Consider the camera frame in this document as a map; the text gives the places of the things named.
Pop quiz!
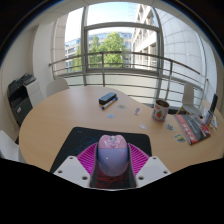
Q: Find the white chair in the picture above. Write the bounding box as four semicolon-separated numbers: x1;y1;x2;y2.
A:
175;82;203;117
0;129;27;164
45;78;70;98

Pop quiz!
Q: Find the metal balcony railing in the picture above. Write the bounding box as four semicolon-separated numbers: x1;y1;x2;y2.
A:
48;50;209;108

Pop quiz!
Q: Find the red and blue book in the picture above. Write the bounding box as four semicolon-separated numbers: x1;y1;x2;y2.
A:
173;113;212;146

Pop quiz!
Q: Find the black whiteboard eraser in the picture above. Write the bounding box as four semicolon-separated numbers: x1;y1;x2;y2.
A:
98;92;118;105

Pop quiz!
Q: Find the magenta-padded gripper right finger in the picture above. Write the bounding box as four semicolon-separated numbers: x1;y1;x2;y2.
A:
127;142;172;189

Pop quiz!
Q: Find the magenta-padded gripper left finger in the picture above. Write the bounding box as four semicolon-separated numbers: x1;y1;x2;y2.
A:
53;143;100;189

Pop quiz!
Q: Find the pink and lilac computer mouse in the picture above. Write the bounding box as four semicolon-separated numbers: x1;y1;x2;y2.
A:
96;134;130;178

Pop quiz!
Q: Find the fruit print tin can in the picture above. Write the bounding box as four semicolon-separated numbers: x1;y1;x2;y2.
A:
151;99;171;123

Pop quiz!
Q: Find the black mouse pad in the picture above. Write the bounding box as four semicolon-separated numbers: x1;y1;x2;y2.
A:
49;126;153;189

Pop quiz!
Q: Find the black cylinder speaker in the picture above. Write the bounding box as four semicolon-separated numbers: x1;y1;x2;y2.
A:
209;93;219;114

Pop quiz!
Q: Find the black and white office printer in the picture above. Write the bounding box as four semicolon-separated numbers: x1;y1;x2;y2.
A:
7;73;44;127

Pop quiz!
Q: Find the blue marker pen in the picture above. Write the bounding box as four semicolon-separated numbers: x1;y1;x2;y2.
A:
101;96;119;111

